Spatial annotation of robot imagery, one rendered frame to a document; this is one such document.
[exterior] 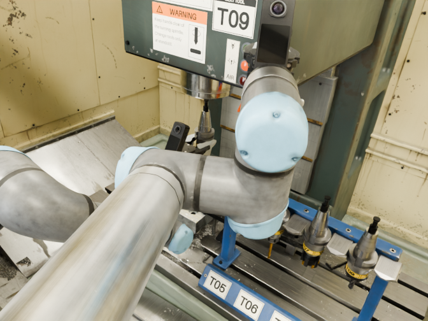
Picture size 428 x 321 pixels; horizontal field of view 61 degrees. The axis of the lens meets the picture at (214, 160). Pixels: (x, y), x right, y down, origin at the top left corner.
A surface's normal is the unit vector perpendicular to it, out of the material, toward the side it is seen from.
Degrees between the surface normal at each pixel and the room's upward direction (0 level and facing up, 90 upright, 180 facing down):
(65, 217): 64
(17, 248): 24
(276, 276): 0
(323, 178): 90
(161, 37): 90
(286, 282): 0
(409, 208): 90
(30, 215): 68
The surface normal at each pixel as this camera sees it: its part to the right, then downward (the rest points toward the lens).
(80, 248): 0.03, -0.94
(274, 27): -0.12, 0.07
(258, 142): -0.12, 0.51
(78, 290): 0.49, -0.80
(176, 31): -0.60, 0.39
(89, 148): 0.38, -0.63
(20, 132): 0.78, 0.37
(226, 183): -0.07, -0.21
